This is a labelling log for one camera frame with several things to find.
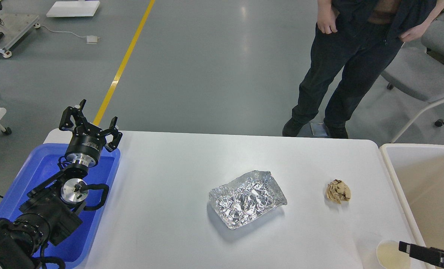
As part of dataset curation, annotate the person's left hand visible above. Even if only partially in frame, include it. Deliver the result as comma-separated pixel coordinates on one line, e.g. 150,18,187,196
398,22,431,43

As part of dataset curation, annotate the beige plastic bin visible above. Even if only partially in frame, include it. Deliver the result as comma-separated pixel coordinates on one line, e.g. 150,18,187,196
380,143,444,249

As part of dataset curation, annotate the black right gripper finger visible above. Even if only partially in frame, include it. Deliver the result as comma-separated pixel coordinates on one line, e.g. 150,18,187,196
398,241,444,269

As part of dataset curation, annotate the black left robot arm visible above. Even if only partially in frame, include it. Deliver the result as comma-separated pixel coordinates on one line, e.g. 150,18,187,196
0,99,123,269

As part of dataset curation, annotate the white flat board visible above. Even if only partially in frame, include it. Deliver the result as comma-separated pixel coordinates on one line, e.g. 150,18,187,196
46,0,100,18

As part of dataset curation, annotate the wheeled metal cart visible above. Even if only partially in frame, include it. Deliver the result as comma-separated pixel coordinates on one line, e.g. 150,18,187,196
0,1,40,58

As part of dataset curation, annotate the person's right hand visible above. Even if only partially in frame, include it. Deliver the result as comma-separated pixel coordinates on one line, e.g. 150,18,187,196
317,0,338,34

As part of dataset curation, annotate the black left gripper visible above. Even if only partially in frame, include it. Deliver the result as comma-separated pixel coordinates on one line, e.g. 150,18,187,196
59,99,123,167

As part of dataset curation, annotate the crumpled brown paper ball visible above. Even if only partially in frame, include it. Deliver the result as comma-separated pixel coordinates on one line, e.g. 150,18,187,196
325,179,351,204

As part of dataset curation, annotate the grey office chair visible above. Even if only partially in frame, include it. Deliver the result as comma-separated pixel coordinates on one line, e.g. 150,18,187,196
381,13,444,142

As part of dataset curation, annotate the crumpled aluminium foil tray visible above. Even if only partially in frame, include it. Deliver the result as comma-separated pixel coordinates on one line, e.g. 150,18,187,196
208,170,288,230

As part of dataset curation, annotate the white paper cup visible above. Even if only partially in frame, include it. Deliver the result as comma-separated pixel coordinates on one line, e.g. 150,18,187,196
376,240,411,269

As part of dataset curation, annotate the blue plastic bin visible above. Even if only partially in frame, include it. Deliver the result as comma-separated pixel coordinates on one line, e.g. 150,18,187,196
0,143,121,264

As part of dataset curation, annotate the grey floor pedal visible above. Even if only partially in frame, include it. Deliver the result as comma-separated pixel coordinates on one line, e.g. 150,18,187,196
310,123,328,136

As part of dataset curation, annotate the person in dark clothes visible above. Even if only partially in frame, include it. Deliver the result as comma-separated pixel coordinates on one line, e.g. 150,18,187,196
282,0,444,139

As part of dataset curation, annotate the white power adapter with cable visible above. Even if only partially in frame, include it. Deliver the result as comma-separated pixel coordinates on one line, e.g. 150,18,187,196
33,23,101,44

